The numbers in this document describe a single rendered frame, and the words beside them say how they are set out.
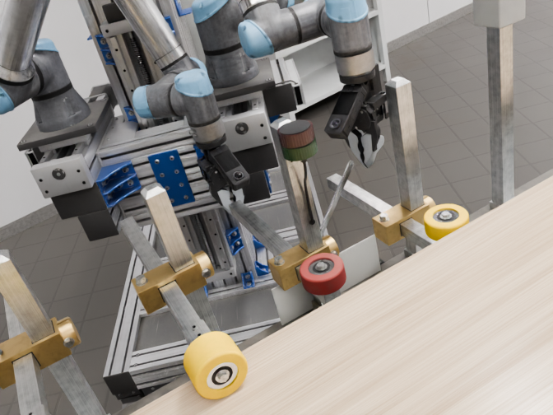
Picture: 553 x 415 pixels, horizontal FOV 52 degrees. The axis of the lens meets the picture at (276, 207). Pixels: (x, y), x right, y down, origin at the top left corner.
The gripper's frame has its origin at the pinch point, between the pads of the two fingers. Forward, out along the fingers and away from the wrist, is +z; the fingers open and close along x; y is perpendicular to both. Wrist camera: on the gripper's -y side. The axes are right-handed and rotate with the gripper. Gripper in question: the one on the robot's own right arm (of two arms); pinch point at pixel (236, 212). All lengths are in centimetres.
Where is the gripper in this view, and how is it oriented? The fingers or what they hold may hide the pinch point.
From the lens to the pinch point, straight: 138.3
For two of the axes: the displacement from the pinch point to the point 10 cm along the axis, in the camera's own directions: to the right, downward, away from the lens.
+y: -4.6, -3.8, 8.0
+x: -8.6, 4.2, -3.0
